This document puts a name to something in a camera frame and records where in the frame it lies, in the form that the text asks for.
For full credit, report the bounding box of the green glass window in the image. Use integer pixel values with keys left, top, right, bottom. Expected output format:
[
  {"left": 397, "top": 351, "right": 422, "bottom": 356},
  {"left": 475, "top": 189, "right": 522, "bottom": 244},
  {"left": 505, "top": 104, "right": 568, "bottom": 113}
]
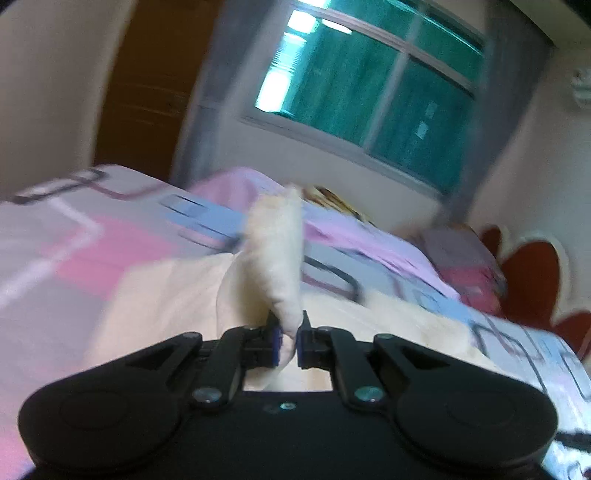
[{"left": 239, "top": 0, "right": 490, "bottom": 199}]

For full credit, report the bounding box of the grey curtain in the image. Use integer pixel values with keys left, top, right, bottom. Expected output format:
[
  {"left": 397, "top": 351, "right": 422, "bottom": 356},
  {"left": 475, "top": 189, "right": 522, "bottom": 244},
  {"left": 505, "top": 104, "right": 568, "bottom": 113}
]
[
  {"left": 170, "top": 0, "right": 259, "bottom": 188},
  {"left": 436, "top": 14, "right": 557, "bottom": 224}
]

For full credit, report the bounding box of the patterned pillow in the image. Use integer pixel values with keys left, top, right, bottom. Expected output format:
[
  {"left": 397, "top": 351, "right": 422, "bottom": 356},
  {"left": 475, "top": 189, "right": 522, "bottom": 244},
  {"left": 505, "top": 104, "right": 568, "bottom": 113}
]
[{"left": 413, "top": 225, "right": 509, "bottom": 317}]

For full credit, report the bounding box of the brown wooden door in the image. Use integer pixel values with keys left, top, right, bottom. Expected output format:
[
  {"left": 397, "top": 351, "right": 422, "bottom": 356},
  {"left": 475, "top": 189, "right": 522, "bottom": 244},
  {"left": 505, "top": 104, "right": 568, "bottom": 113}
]
[{"left": 93, "top": 0, "right": 223, "bottom": 182}]

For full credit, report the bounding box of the yellow patterned cloth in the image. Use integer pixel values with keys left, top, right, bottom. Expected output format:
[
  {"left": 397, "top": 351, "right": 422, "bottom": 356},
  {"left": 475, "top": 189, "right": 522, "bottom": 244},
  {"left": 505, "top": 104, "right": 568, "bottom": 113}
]
[{"left": 307, "top": 185, "right": 375, "bottom": 224}]

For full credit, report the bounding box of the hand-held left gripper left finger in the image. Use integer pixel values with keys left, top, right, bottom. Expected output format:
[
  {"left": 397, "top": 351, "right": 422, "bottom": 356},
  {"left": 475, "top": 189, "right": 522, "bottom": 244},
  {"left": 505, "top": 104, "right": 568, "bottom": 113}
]
[{"left": 124, "top": 310, "right": 282, "bottom": 411}]

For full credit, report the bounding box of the patterned pink blue bedsheet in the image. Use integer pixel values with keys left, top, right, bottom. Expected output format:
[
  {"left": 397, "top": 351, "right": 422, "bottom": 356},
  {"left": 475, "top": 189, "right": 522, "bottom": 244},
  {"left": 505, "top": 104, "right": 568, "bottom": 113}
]
[{"left": 0, "top": 164, "right": 591, "bottom": 480}]

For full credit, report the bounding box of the red flower headboard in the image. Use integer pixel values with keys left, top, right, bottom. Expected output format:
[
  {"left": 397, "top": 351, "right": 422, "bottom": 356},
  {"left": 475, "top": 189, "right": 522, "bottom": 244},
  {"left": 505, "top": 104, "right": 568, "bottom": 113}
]
[{"left": 478, "top": 223, "right": 591, "bottom": 358}]

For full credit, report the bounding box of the cream garment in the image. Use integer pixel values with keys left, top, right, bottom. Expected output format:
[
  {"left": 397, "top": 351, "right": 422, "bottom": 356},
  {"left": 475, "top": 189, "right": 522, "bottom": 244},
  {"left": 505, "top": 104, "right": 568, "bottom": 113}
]
[{"left": 87, "top": 184, "right": 491, "bottom": 393}]

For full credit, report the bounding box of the pink blanket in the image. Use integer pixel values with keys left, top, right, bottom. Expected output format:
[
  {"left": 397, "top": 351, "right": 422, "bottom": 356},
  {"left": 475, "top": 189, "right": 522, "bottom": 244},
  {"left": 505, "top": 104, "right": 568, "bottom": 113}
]
[{"left": 189, "top": 166, "right": 462, "bottom": 301}]

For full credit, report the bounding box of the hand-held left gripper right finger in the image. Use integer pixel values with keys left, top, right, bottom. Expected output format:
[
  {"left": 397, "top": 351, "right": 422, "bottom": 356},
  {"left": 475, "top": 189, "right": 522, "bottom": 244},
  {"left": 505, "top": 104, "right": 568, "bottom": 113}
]
[{"left": 295, "top": 310, "right": 452, "bottom": 411}]

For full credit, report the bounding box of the white wall fixture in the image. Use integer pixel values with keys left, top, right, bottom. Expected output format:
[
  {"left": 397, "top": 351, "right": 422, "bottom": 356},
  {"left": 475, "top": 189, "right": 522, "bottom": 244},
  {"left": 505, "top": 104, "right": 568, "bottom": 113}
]
[{"left": 569, "top": 64, "right": 591, "bottom": 110}]

